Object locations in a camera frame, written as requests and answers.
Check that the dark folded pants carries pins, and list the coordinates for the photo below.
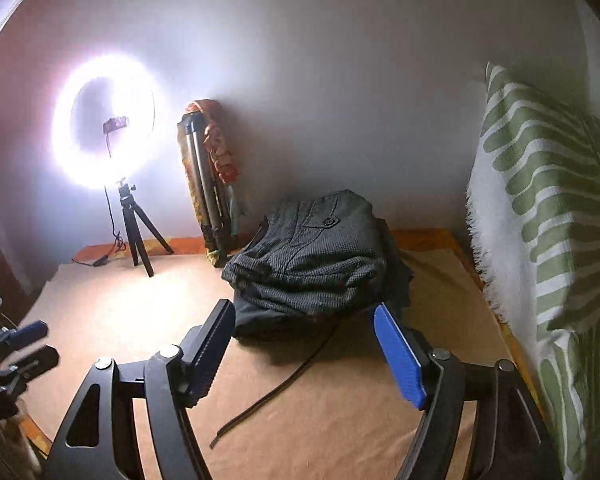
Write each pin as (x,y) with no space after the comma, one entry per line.
(280,320)

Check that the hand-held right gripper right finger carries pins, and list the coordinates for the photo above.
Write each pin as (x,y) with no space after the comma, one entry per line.
(400,360)

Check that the black phone holder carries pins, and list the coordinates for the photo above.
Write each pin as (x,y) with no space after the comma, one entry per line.
(116,124)

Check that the green white patterned cushion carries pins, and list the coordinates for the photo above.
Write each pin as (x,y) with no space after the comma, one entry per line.
(530,185)

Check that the grey checked pants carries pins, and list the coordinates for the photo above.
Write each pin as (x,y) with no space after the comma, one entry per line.
(310,260)

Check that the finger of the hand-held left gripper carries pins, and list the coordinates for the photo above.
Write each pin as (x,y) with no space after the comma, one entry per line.
(40,360)
(30,332)

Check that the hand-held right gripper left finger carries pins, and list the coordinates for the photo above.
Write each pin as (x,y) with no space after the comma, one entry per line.
(210,355)

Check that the folded silver tripod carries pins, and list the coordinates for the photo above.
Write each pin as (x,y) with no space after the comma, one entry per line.
(222,155)
(200,170)

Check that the small black tripod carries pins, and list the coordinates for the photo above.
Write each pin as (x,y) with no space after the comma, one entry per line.
(130,215)

